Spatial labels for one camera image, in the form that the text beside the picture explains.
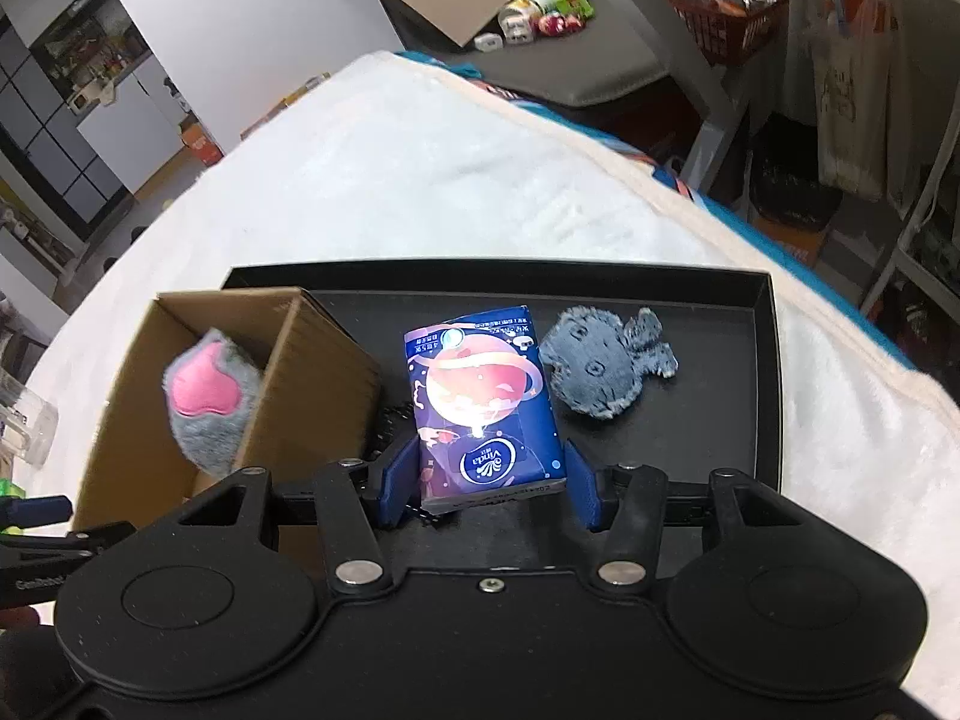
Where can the clear bottle with white lid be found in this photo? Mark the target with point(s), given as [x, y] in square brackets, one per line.
[22, 420]

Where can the black bag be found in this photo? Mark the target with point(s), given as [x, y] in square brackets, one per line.
[795, 172]

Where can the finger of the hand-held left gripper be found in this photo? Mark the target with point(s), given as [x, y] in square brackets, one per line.
[37, 514]

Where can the small red white toys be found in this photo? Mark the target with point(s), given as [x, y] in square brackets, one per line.
[559, 24]

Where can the red plastic basket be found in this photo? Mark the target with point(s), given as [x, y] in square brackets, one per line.
[731, 11]

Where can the blue pink tissue pack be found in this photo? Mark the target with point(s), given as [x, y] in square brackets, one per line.
[480, 405]

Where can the white kitchen cabinet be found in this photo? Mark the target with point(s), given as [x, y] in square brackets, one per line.
[97, 105]

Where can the brown cardboard box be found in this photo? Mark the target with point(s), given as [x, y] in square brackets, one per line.
[322, 390]

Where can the small white adapter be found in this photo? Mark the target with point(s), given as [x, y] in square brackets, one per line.
[487, 42]

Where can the beige tote bag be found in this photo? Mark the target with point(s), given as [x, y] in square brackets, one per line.
[855, 90]

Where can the black shallow tray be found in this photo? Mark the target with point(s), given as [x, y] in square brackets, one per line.
[690, 435]

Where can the orange carton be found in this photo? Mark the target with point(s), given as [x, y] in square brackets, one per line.
[202, 144]

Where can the grey fish plush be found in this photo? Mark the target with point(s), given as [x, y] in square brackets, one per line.
[592, 371]

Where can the grey pink cat paw plush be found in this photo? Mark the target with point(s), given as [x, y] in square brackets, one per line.
[214, 405]

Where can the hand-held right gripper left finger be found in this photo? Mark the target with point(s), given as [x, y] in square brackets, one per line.
[397, 484]

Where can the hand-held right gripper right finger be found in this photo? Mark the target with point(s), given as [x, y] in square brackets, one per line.
[583, 491]

